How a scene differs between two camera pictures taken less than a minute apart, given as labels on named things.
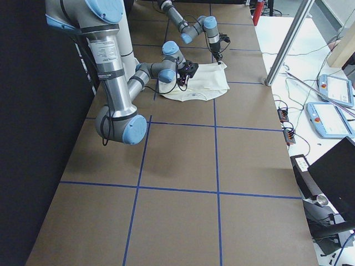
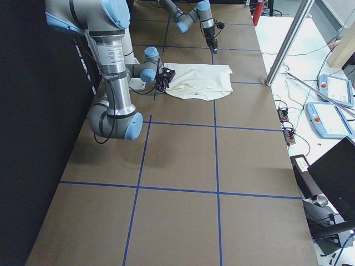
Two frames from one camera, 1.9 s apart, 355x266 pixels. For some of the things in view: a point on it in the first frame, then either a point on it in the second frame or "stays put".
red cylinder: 259,8 stays put
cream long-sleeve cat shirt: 209,82 stays put
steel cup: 322,200 stays put
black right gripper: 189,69 to 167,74
